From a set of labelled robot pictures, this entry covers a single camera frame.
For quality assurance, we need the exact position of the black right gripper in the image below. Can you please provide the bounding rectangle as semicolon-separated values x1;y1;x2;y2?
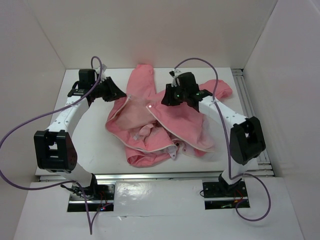
161;83;188;107

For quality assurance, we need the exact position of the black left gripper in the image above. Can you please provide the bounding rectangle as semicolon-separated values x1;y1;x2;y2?
90;76;126;103

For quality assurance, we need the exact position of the pink zip-up jacket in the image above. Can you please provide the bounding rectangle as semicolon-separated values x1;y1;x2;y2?
104;63;234;169

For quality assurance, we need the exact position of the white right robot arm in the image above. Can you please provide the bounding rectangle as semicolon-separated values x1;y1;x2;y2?
161;70;266;196

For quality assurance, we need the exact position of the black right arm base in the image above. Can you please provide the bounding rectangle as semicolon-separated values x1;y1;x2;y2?
199;180;250;210

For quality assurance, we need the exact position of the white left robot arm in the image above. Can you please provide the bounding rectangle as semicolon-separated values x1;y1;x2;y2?
33;65;127;200

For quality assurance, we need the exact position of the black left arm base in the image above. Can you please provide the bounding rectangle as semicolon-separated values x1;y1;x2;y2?
60;183;116;213

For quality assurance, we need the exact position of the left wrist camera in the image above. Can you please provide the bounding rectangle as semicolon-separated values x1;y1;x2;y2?
94;63;107;75

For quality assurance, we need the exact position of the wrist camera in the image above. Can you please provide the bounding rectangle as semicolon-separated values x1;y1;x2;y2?
94;63;107;75
169;69;182;87

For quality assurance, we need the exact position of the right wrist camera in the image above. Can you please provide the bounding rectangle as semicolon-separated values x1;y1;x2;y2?
169;69;182;87

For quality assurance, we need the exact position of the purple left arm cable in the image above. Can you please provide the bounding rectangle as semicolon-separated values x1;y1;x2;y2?
0;55;112;235

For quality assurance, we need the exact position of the aluminium front rail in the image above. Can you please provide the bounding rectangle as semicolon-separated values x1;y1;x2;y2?
37;169;251;182

